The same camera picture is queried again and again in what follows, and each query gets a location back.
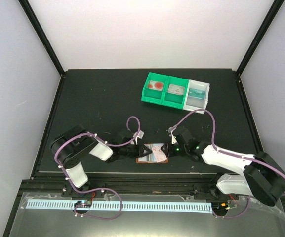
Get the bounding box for brown leather card holder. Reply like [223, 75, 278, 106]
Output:
[136, 143, 168, 164]

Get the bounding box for teal VIP card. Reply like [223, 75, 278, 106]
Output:
[188, 88, 205, 100]

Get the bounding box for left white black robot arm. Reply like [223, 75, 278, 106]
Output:
[50, 125, 152, 197]

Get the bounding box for card with red circles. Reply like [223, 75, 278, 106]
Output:
[147, 80, 164, 91]

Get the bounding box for white plastic bin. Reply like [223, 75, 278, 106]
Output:
[183, 80, 210, 114]

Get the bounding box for left small circuit board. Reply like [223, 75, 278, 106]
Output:
[74, 200, 92, 208]

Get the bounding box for white slotted cable duct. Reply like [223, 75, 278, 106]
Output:
[26, 199, 212, 214]

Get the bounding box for small circuit board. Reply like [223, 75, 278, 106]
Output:
[211, 202, 231, 210]
[74, 200, 92, 208]

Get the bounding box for left green plastic bin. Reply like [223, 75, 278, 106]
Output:
[141, 72, 168, 105]

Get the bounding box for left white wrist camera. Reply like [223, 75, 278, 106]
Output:
[133, 130, 144, 144]

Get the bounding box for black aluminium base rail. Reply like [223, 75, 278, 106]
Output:
[62, 172, 239, 198]

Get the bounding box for right black frame post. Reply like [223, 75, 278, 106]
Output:
[235, 0, 285, 75]

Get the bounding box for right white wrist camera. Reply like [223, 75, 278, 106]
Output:
[167, 126, 177, 145]

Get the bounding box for black frame post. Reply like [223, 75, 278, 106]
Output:
[235, 0, 285, 75]
[17, 0, 66, 78]

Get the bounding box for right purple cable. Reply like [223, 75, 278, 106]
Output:
[168, 108, 285, 195]

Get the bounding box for green plastic bin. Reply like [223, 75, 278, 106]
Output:
[163, 76, 189, 109]
[141, 72, 168, 105]

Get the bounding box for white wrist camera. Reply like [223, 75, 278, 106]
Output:
[133, 130, 144, 144]
[167, 126, 177, 145]

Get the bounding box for pink white numbered card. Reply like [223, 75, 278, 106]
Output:
[167, 84, 185, 96]

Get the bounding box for white card red flowers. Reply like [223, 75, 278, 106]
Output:
[152, 145, 167, 163]

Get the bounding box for right small circuit board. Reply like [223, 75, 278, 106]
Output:
[211, 202, 231, 210]

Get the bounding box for left black frame post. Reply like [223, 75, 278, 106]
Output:
[17, 0, 66, 78]

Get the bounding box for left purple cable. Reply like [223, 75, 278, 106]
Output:
[54, 116, 142, 196]

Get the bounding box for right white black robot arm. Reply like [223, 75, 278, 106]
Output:
[161, 126, 285, 206]

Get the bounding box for middle green plastic bin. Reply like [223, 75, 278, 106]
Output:
[163, 76, 189, 109]

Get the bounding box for purple cable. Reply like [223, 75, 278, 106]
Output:
[168, 108, 285, 195]
[54, 116, 142, 196]

